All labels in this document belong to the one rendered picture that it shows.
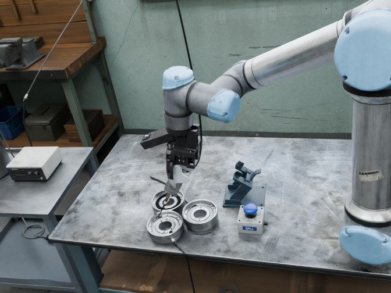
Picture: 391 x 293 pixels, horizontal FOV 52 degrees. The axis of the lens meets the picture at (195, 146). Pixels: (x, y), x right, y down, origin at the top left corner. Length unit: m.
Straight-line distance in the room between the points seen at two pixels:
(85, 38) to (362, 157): 2.29
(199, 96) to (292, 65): 0.22
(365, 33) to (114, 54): 2.38
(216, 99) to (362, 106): 0.32
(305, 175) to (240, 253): 0.39
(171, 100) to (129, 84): 2.01
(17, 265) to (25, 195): 0.53
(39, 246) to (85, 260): 0.88
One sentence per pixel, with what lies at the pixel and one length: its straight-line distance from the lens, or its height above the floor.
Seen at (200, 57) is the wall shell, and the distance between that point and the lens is 2.72.
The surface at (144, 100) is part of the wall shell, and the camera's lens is 3.00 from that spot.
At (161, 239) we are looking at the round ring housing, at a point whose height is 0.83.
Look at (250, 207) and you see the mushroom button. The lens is 1.14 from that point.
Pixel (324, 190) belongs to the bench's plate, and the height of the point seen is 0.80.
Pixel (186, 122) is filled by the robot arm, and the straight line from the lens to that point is 1.01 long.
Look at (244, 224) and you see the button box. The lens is 1.14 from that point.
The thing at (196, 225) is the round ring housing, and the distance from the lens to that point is 1.16.
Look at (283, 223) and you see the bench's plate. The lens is 1.20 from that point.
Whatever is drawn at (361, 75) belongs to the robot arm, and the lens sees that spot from 0.70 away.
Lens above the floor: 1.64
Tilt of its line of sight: 33 degrees down
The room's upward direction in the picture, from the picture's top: 9 degrees counter-clockwise
